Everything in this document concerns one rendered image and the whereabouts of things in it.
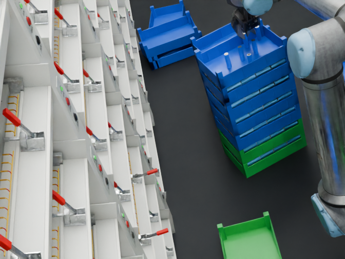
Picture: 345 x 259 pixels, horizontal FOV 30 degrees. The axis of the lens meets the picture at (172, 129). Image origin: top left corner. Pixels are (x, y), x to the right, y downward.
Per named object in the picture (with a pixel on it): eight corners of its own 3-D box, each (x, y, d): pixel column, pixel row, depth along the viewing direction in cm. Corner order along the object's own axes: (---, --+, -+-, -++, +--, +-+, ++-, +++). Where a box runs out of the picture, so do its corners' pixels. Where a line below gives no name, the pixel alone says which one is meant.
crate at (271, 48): (263, 34, 260) (259, 17, 255) (290, 55, 244) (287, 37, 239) (198, 67, 255) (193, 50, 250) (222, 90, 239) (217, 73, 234)
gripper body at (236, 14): (243, 35, 240) (241, 11, 231) (231, 21, 245) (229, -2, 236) (261, 26, 242) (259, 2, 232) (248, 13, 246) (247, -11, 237)
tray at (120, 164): (121, 114, 218) (120, 80, 209) (138, 251, 171) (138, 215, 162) (60, 118, 215) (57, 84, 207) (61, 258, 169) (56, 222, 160)
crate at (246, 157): (279, 108, 285) (275, 94, 280) (304, 131, 269) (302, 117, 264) (220, 140, 280) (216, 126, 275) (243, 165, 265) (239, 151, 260)
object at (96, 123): (101, 68, 205) (99, 30, 197) (114, 202, 159) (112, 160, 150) (37, 72, 203) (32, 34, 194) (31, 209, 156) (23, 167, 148)
